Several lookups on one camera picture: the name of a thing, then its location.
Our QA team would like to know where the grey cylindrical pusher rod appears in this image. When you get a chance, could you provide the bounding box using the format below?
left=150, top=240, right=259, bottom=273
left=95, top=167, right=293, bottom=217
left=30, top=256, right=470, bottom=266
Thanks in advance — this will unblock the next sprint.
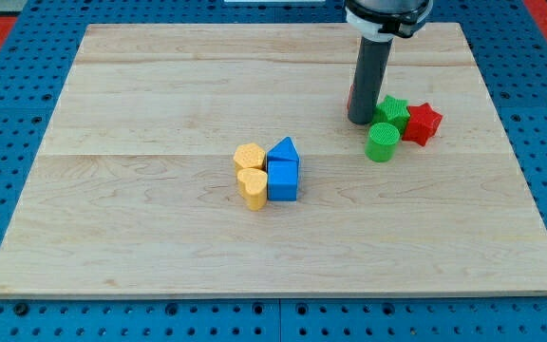
left=348, top=38, right=391, bottom=125

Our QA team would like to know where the red circle block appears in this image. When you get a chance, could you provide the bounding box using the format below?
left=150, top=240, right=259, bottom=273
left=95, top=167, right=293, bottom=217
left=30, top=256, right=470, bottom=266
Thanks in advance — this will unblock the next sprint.
left=346, top=85, right=354, bottom=113

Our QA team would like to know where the green star block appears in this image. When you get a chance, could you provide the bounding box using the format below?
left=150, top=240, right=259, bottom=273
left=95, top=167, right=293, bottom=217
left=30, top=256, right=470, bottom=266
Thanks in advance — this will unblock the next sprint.
left=372, top=95, right=410, bottom=136

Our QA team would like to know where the red star block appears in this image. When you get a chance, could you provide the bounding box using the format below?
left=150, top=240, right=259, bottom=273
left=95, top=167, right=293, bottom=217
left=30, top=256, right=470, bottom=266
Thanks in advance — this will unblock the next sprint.
left=402, top=103, right=443, bottom=146

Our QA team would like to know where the green cylinder block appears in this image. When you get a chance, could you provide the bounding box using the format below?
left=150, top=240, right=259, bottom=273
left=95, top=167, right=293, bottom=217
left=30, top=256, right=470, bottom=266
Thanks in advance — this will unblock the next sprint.
left=365, top=123, right=400, bottom=162

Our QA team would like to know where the blue triangle block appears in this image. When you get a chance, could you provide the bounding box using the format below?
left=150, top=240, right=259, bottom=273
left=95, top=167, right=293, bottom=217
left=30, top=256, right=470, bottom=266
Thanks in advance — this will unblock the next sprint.
left=267, top=137, right=300, bottom=165

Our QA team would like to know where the blue cube block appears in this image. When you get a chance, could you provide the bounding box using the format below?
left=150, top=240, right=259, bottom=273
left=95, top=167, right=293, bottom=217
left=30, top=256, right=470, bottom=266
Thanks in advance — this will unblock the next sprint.
left=267, top=161, right=298, bottom=201

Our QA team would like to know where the yellow hexagon block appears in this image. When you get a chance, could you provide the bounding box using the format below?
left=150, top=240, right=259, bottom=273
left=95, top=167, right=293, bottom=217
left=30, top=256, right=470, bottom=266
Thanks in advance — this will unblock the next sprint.
left=233, top=142, right=266, bottom=173

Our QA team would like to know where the yellow heart block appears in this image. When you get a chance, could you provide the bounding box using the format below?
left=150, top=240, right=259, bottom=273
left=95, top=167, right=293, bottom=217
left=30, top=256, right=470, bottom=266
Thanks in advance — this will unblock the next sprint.
left=236, top=168, right=268, bottom=211

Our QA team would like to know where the wooden board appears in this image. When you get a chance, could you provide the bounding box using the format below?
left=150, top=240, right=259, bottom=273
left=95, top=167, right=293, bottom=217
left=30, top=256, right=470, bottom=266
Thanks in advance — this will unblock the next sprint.
left=0, top=23, right=547, bottom=299

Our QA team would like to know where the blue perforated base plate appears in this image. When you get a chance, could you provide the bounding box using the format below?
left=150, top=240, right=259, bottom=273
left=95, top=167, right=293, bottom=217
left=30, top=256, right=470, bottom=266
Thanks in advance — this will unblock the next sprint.
left=0, top=0, right=547, bottom=341

